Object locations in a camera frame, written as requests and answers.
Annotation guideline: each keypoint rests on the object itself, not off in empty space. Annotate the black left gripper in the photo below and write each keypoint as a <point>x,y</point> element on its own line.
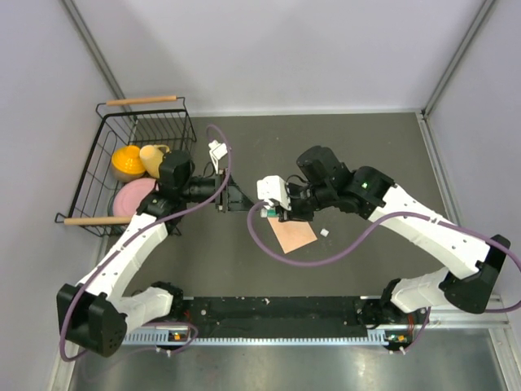
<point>233,199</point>

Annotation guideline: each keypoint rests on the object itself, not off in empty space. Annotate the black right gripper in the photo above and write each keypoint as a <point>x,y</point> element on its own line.
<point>293,213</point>

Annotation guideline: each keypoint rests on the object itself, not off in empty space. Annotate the white green glue stick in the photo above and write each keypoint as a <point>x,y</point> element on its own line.
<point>268,213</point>

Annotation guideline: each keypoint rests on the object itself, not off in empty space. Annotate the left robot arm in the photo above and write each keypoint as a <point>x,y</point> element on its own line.
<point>95,314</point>

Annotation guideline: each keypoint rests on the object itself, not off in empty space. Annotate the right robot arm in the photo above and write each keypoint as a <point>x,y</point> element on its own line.
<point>470,265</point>

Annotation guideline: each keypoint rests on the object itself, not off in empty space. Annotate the yellow mug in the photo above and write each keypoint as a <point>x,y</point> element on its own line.
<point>152,156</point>

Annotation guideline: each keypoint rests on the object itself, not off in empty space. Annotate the pink plate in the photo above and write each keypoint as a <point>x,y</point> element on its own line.
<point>130,196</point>

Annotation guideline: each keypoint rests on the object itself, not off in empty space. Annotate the orange bowl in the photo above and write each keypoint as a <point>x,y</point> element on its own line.
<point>126,164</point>

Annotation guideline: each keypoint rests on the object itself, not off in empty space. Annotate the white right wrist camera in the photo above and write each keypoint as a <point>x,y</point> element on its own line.
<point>273,190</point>

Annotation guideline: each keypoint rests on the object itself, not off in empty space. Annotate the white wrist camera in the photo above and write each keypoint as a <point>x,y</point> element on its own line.
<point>217,151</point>
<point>273,190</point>

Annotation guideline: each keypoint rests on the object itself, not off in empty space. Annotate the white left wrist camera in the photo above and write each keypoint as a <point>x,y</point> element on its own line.
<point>217,151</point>

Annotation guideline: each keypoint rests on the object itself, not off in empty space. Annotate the black wire basket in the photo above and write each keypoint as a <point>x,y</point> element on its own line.
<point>127,126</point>

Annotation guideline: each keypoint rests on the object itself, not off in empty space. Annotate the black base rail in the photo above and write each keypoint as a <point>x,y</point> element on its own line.
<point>285,321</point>

